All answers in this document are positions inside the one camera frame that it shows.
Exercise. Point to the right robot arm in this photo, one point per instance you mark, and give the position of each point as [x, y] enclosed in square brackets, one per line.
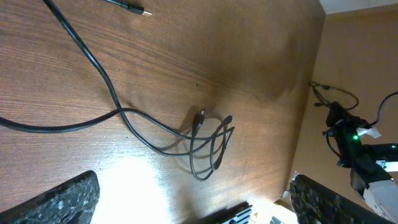
[371, 181]

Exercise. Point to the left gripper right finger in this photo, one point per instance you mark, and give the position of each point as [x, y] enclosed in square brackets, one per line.
[314, 203]

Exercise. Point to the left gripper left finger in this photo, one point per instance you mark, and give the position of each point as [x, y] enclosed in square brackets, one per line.
[72, 202]

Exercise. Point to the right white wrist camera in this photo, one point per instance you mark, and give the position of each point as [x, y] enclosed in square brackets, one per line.
[372, 131]

